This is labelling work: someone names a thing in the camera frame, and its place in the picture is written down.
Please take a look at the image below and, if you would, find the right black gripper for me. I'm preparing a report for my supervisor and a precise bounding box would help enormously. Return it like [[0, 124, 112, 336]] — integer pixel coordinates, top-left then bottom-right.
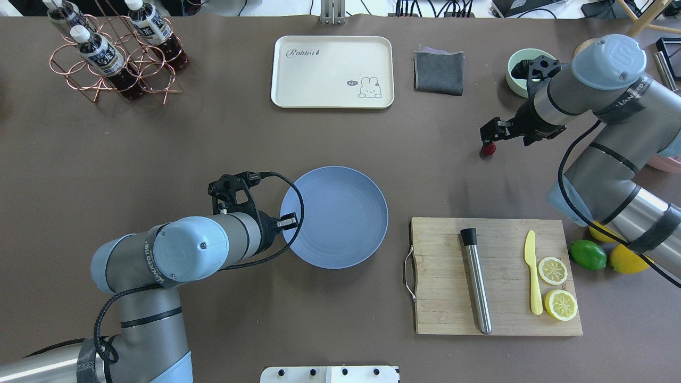
[[480, 55, 563, 151]]

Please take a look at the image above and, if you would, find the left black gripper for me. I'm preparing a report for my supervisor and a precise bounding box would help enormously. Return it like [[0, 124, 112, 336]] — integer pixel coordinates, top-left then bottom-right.
[[207, 171, 298, 235]]

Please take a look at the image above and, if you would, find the red strawberry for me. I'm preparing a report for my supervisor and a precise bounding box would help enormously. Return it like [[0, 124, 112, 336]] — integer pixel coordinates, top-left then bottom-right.
[[480, 143, 497, 158]]

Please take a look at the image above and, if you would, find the blue round plate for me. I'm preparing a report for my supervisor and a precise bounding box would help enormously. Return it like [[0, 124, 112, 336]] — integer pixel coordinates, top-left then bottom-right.
[[291, 166, 389, 269]]

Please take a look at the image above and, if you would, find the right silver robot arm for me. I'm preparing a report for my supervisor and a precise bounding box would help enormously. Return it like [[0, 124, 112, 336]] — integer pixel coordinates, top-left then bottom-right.
[[480, 34, 680, 277]]

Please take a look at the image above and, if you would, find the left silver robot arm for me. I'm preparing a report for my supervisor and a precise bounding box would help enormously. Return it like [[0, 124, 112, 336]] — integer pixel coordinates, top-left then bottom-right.
[[2, 171, 304, 382]]

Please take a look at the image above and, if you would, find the mint green bowl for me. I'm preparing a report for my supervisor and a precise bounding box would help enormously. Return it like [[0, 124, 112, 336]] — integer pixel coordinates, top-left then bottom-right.
[[505, 48, 555, 98]]

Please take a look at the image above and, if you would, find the grey folded cloth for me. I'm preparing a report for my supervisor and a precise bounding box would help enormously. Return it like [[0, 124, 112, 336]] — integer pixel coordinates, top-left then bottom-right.
[[413, 46, 466, 96]]

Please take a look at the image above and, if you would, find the steel muddler black tip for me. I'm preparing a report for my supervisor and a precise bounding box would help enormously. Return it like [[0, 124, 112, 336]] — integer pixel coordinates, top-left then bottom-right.
[[460, 228, 493, 335]]

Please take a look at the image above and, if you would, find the yellow plastic knife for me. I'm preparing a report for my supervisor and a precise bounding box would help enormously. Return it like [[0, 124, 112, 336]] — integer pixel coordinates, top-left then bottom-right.
[[524, 230, 543, 315]]

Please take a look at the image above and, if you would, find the lemon half slice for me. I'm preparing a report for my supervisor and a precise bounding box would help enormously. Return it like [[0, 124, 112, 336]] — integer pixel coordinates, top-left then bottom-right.
[[537, 256, 568, 286], [543, 289, 578, 321]]

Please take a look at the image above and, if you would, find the cream rabbit tray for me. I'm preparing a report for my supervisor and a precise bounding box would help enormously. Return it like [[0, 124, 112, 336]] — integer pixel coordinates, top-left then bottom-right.
[[270, 36, 395, 109]]

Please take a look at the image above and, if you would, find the green lime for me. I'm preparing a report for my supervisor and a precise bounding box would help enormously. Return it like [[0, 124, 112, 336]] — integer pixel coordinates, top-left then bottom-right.
[[569, 240, 608, 271]]

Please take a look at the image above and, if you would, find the wooden cutting board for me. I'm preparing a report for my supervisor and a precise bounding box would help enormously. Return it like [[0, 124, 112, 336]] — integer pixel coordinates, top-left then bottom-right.
[[410, 217, 582, 337]]

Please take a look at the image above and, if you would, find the pink bowl with ice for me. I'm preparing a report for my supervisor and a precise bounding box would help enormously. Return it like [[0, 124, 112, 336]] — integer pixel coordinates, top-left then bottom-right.
[[647, 154, 680, 173]]

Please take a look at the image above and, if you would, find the wooden cup tree stand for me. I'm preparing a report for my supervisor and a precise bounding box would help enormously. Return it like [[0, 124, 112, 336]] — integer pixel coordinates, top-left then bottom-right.
[[581, 1, 679, 42]]

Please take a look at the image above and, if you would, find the aluminium frame post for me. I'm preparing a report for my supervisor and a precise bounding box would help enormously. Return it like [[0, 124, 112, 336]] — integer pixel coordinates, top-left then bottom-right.
[[320, 0, 346, 25]]

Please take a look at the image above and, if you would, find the copper wire bottle rack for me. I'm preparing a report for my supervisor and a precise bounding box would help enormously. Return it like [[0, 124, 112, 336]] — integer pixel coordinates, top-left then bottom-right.
[[44, 1, 189, 105]]

